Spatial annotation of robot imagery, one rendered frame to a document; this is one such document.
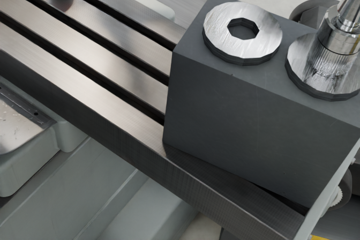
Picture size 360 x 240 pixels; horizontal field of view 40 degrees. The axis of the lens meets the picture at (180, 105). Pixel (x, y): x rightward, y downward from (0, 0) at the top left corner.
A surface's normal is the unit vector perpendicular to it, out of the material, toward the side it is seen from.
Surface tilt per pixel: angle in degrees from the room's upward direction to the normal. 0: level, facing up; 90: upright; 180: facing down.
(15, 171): 90
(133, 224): 0
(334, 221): 0
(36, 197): 90
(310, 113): 90
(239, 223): 90
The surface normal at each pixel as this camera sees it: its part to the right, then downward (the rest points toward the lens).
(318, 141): -0.42, 0.70
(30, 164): 0.81, 0.51
